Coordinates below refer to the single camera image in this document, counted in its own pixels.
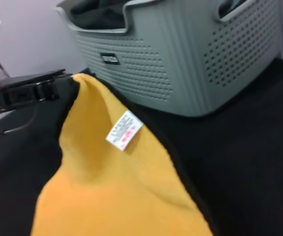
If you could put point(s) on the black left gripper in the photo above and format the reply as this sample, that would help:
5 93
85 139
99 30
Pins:
16 96

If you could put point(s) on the yellow towel with black edge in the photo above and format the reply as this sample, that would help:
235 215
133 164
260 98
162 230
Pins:
94 184

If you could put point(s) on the grey perforated storage box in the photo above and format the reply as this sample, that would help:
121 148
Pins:
180 61

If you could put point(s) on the black tablecloth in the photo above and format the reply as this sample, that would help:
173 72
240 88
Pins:
242 159

